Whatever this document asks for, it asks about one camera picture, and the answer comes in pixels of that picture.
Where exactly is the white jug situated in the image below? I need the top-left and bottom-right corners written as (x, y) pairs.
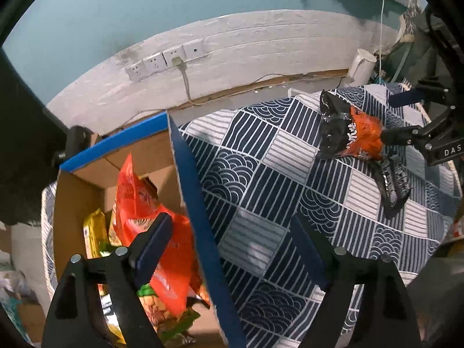
top-left (344, 48), bottom-right (376, 84)

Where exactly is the hanging patterned cloth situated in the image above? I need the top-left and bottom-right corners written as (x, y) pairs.
top-left (399, 5), bottom-right (423, 40)

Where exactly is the green snack packet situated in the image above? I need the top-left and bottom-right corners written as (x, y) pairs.
top-left (137, 284), bottom-right (201, 347)

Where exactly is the black chair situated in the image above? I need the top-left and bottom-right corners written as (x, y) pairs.
top-left (0, 49), bottom-right (91, 227)

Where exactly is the navy patterned tablecloth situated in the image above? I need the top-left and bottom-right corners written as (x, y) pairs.
top-left (41, 83), bottom-right (464, 348)

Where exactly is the grey plug with cable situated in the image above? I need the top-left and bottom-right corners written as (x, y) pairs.
top-left (171, 57), bottom-right (196, 106)

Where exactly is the white hanging cord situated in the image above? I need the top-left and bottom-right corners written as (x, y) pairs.
top-left (377, 0), bottom-right (387, 78)

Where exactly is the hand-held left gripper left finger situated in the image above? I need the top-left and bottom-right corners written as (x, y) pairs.
top-left (41, 212), bottom-right (174, 348)

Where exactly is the black and orange chip bag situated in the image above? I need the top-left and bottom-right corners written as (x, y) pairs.
top-left (319, 90), bottom-right (387, 162)

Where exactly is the white wall socket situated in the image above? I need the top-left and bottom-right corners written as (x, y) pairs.
top-left (143, 52), bottom-right (167, 75)
top-left (183, 38), bottom-right (207, 59)
top-left (162, 45), bottom-right (186, 66)
top-left (125, 61), bottom-right (146, 82)

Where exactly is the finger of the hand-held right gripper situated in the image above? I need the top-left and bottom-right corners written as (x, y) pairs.
top-left (389, 78), bottom-right (459, 111)
top-left (380, 125), bottom-right (436, 149)

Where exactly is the crumpled plastic bag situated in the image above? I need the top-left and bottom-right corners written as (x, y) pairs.
top-left (0, 261), bottom-right (40, 334)

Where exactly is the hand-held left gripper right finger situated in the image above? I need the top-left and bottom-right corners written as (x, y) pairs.
top-left (290, 214), bottom-right (423, 348)

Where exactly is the cardboard box with blue tape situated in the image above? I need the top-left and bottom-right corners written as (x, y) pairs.
top-left (54, 110), bottom-right (247, 348)

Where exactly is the orange and silver snack bag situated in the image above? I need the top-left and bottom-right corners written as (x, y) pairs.
top-left (109, 153), bottom-right (211, 318)

